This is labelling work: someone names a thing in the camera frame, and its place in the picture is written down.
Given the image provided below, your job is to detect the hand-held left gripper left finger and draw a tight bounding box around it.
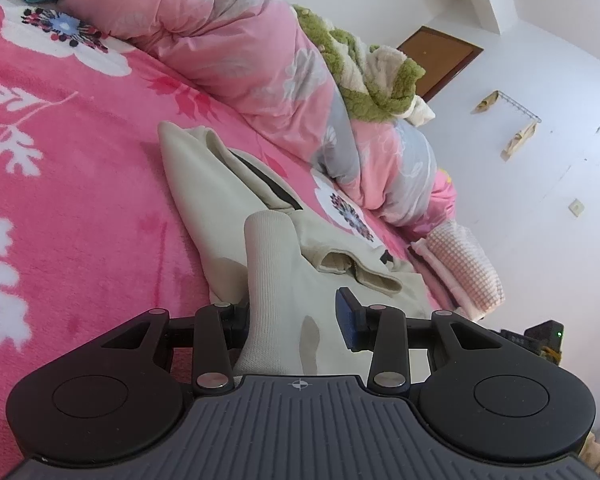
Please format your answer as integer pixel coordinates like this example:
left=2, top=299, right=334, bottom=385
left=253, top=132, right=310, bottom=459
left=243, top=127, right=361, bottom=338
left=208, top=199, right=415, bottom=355
left=100, top=300, right=251, bottom=396

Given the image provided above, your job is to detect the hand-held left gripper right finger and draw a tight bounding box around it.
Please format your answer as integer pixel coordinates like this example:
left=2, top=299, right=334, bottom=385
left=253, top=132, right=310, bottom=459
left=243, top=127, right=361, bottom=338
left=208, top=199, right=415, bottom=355
left=335, top=287, right=486, bottom=397

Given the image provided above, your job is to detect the beige zip jacket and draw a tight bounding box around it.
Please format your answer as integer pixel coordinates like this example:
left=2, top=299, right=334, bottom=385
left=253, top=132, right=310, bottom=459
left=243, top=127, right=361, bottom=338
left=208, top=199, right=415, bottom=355
left=157, top=121, right=431, bottom=376

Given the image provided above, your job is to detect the folded cream garment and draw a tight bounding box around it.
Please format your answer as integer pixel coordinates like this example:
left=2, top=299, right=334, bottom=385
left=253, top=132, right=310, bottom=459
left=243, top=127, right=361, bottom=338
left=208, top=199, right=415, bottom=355
left=411, top=239, right=481, bottom=320

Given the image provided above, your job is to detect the pink floral bed blanket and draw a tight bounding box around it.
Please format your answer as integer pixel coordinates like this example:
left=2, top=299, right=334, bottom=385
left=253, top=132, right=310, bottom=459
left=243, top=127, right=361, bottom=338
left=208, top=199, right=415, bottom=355
left=0, top=0, right=451, bottom=461

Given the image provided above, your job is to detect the green and cream fleece blanket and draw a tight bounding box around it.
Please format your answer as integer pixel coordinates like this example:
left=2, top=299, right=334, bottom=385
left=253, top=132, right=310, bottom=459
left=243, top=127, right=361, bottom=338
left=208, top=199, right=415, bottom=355
left=292, top=4, right=436, bottom=128

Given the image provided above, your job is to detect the brown wooden door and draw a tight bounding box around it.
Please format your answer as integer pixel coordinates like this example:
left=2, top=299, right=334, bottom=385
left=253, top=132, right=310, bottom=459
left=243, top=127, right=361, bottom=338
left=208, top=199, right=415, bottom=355
left=397, top=26, right=483, bottom=103

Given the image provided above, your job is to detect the pink and grey floral quilt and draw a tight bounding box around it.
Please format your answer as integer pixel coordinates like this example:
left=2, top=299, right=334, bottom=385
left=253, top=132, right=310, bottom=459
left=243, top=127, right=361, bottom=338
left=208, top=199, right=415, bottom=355
left=55, top=0, right=456, bottom=231

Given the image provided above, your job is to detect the wall rack with brackets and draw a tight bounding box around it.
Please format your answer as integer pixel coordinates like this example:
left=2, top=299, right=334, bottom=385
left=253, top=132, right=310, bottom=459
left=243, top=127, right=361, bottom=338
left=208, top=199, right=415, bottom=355
left=475, top=90, right=542, bottom=161

